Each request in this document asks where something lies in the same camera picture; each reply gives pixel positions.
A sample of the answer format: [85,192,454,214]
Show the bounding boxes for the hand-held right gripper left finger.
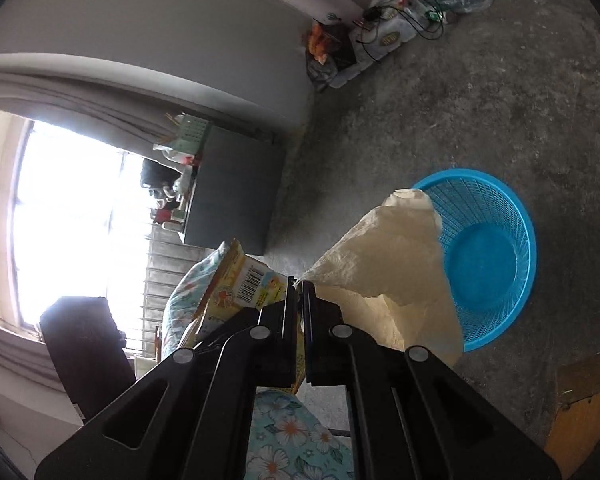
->
[34,276,301,480]

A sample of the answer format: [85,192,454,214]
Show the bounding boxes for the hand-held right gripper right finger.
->
[302,280,563,480]

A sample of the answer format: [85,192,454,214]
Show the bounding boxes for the cream paper bag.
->
[300,188,465,356]

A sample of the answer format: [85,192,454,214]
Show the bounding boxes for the blue plastic mesh basket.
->
[411,168,537,352]

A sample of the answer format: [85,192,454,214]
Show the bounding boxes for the yellow cartoon snack packet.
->
[180,238,306,396]

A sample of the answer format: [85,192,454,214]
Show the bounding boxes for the teal floral blanket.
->
[161,247,356,480]

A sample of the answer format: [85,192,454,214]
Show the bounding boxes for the metal window railing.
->
[140,232,221,356]

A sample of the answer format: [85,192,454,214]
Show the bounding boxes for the grey bedside cabinet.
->
[181,125,287,257]

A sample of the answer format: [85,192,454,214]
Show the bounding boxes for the brown wooden nightstand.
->
[39,296,137,423]

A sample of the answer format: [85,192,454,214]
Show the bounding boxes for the black cloth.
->
[140,157,175,190]

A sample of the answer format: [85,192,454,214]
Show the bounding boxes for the green plastic storage basket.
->
[172,114,211,156]

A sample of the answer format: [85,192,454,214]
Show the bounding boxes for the wooden stool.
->
[545,352,600,480]

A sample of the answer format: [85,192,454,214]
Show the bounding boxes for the grey curtain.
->
[0,317,81,426]
[0,67,281,147]

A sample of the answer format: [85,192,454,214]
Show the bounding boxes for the orange printed bag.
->
[305,22,357,92]

